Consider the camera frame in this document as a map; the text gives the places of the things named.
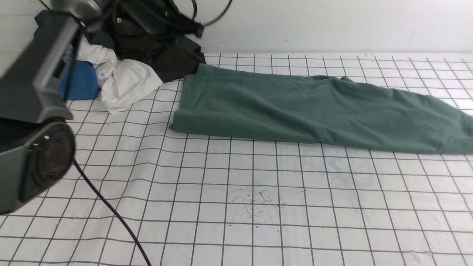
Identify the white grid tablecloth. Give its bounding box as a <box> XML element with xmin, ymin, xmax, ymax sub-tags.
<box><xmin>0</xmin><ymin>54</ymin><xmax>473</xmax><ymax>266</ymax></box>

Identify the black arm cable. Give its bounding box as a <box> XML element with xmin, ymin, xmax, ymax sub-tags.
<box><xmin>37</xmin><ymin>0</ymin><xmax>233</xmax><ymax>266</ymax></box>

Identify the dark olive garment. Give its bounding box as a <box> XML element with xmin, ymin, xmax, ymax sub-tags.
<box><xmin>106</xmin><ymin>18</ymin><xmax>206</xmax><ymax>83</ymax></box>

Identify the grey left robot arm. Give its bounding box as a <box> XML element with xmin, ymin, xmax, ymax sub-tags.
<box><xmin>0</xmin><ymin>0</ymin><xmax>204</xmax><ymax>215</ymax></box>

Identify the white garment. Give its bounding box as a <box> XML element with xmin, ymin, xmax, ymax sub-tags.
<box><xmin>77</xmin><ymin>37</ymin><xmax>163</xmax><ymax>114</ymax></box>

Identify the green long-sleeved shirt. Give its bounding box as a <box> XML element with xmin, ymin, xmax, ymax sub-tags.
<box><xmin>170</xmin><ymin>64</ymin><xmax>473</xmax><ymax>154</ymax></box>

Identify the blue garment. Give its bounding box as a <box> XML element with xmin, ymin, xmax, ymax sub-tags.
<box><xmin>59</xmin><ymin>61</ymin><xmax>99</xmax><ymax>100</ymax></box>

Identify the dark teal garment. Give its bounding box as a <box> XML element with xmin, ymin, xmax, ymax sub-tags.
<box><xmin>33</xmin><ymin>10</ymin><xmax>116</xmax><ymax>51</ymax></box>

